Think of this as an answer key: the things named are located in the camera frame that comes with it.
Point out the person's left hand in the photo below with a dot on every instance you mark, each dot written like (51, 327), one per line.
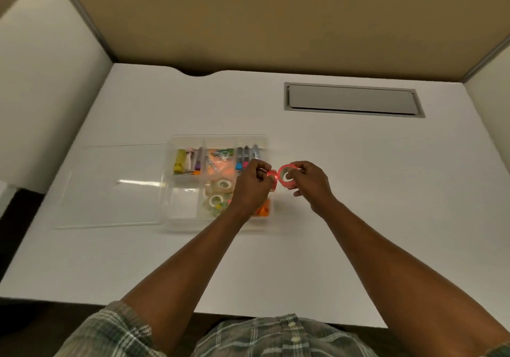
(249, 189)

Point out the person's right hand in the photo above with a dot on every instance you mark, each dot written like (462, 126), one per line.
(316, 189)

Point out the person's left fingers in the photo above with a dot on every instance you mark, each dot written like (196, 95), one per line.
(261, 168)

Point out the person's right thumb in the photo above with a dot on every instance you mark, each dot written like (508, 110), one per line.
(294, 174)

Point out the pink tape roll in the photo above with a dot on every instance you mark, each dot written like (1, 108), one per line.
(273, 177)
(283, 169)

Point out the person's right forearm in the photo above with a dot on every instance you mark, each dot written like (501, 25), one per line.
(398, 285)

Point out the person's left forearm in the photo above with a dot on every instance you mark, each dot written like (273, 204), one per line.
(191, 273)

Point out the grey marker with pink cap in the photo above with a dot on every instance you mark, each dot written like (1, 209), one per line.
(246, 157)

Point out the grey marker with blue cap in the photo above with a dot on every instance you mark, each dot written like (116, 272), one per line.
(239, 160)

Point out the orange tape roll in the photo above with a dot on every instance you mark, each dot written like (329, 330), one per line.
(263, 210)

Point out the purple marker with orange cap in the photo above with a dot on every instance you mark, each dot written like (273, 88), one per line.
(197, 161)

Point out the yellow marker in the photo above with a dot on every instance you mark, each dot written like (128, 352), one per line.
(179, 161)

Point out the clear plastic organizer box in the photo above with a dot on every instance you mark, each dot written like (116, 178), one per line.
(183, 203)

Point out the clear plastic box lid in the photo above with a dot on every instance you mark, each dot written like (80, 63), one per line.
(111, 185)

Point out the plaid shirt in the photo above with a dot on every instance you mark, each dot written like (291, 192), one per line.
(279, 339)

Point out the white side divider panel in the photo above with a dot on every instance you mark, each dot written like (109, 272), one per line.
(44, 89)

